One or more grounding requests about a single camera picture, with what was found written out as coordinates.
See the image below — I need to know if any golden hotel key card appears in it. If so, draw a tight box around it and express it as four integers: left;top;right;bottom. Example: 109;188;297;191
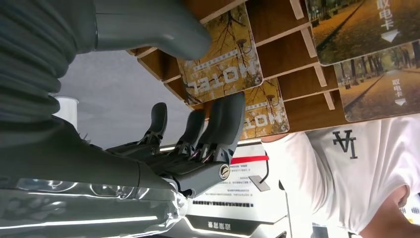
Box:
239;77;290;141
333;40;420;123
305;0;420;67
176;2;264;107

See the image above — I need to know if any wooden card holder box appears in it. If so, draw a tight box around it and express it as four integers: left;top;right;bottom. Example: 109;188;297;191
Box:
127;0;420;142

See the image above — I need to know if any person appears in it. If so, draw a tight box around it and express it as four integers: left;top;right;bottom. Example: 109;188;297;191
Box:
261;113;420;238

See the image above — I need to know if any white information board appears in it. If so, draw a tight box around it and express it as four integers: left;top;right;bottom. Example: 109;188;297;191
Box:
185;143;289;225

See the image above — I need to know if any small grey plate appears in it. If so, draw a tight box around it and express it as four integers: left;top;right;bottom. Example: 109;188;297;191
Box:
248;175;271;192

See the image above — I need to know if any white cylinder post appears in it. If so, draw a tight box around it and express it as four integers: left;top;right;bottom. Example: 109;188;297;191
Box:
53;96;79;131

